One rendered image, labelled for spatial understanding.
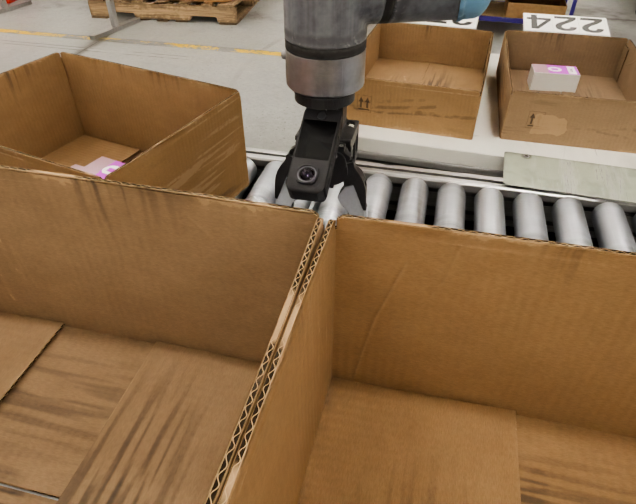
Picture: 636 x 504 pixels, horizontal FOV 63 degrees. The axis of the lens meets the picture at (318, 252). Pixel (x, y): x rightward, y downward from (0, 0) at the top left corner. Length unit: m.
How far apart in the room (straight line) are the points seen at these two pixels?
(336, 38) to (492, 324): 0.33
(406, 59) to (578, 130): 0.52
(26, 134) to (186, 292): 0.71
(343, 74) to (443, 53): 0.87
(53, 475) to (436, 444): 0.28
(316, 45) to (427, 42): 0.88
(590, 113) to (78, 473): 0.99
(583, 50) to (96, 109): 1.11
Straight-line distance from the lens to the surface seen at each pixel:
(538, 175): 1.02
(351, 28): 0.58
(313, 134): 0.61
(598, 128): 1.14
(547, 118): 1.11
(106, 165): 0.94
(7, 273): 0.52
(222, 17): 4.51
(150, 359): 0.47
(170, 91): 0.94
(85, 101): 1.11
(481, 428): 0.43
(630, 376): 0.42
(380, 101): 1.09
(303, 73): 0.59
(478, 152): 1.06
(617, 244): 0.91
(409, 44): 1.45
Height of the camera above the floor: 1.24
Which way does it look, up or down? 40 degrees down
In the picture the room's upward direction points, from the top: straight up
